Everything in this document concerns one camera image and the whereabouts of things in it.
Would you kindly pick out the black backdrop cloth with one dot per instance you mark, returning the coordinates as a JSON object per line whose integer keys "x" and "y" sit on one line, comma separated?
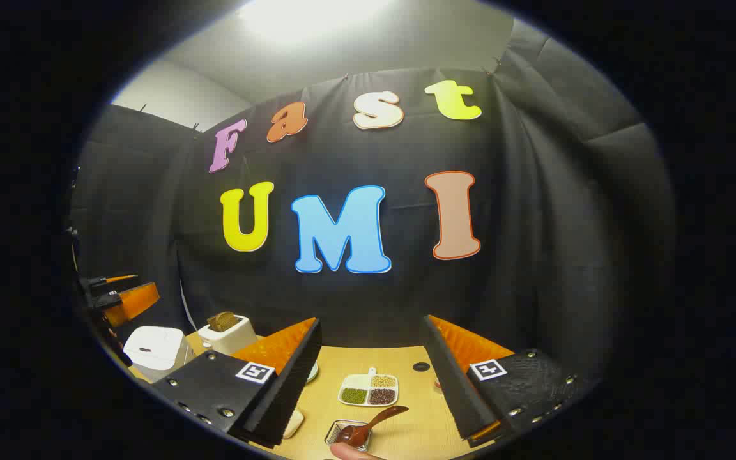
{"x": 534, "y": 223}

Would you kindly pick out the brown bread slice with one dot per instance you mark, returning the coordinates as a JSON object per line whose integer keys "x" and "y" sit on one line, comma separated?
{"x": 218, "y": 323}
{"x": 230, "y": 317}

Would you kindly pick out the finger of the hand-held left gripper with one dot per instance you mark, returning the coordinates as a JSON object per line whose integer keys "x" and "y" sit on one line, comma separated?
{"x": 96, "y": 284}
{"x": 128, "y": 303}

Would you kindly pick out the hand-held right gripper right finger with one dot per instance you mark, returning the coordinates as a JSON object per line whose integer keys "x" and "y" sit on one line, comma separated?
{"x": 454, "y": 383}

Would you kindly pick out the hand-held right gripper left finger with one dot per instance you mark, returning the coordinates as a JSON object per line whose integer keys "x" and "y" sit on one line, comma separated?
{"x": 291, "y": 377}

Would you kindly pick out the white rice cooker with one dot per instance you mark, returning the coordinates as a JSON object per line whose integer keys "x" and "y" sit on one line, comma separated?
{"x": 154, "y": 348}

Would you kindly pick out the black table grommet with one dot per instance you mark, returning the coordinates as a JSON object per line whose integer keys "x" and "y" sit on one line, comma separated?
{"x": 420, "y": 367}

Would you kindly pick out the pale green plate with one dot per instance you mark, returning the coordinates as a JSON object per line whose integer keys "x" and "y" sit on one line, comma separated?
{"x": 313, "y": 373}

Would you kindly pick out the white toaster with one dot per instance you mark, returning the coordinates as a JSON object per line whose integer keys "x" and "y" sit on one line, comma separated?
{"x": 230, "y": 338}

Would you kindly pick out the white divided bean dish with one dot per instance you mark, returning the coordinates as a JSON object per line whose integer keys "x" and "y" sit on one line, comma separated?
{"x": 368, "y": 388}

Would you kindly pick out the brown wooden spoon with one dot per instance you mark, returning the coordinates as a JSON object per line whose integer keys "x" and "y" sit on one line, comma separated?
{"x": 368, "y": 427}

